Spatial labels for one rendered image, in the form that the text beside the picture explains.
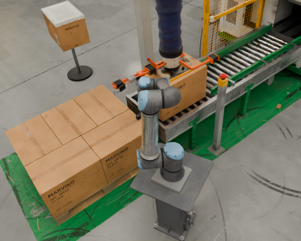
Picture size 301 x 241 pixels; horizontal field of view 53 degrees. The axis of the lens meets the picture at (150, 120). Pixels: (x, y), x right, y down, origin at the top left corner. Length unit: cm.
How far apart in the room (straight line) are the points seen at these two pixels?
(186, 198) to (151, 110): 82
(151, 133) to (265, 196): 170
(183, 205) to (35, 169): 144
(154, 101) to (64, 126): 173
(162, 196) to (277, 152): 176
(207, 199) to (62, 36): 273
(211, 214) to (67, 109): 187
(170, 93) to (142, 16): 223
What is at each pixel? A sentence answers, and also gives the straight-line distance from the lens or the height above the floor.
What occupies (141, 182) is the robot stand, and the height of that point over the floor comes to 75.
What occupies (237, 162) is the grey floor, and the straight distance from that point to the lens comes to 349.
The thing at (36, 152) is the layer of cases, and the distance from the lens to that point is 316.
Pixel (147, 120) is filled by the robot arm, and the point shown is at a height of 145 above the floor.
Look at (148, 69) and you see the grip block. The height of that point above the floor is 110.
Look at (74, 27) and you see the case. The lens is 431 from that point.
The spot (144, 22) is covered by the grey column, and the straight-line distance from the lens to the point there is 392.
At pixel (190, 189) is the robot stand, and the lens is 235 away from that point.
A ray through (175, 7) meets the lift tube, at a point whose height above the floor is 163.
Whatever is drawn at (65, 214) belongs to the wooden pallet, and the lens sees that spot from 318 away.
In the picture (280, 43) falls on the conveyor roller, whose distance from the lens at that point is 441.
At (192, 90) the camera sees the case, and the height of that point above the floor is 74.
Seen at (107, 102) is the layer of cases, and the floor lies 54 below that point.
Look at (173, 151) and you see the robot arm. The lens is 219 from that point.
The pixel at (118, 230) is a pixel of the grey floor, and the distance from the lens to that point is 308.
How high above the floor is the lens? 272
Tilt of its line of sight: 44 degrees down
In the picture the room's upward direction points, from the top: 7 degrees counter-clockwise
